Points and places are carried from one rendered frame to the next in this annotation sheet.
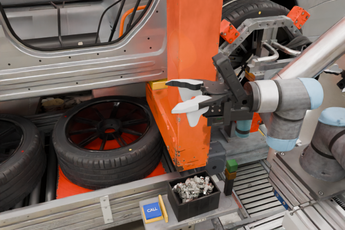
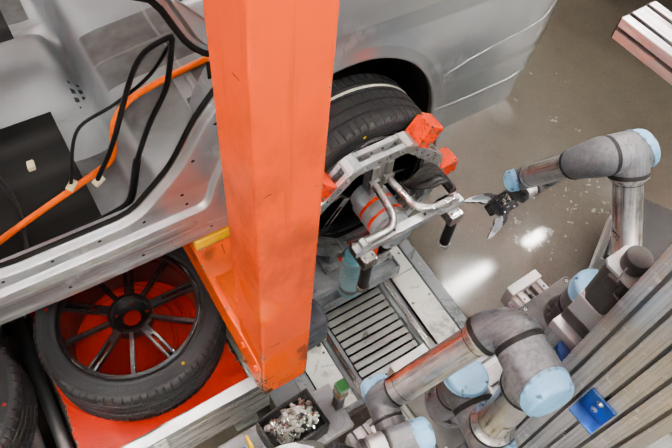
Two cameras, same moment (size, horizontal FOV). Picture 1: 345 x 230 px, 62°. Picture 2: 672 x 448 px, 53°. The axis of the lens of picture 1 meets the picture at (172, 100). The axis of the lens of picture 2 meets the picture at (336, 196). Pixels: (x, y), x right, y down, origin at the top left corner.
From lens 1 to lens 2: 1.20 m
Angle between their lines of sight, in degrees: 26
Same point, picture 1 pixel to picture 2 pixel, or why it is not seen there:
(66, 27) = not seen: outside the picture
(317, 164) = (442, 415)
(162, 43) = (206, 192)
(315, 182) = (441, 432)
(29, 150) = (14, 399)
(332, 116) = (456, 383)
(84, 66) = (80, 266)
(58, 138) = (55, 364)
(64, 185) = (81, 422)
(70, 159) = (90, 400)
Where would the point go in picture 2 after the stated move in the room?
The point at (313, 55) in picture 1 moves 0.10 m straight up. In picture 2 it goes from (428, 375) to (437, 359)
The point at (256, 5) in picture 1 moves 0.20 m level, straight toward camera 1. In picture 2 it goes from (358, 128) to (358, 180)
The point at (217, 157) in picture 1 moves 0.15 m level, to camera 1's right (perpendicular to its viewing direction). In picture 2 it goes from (316, 332) to (354, 324)
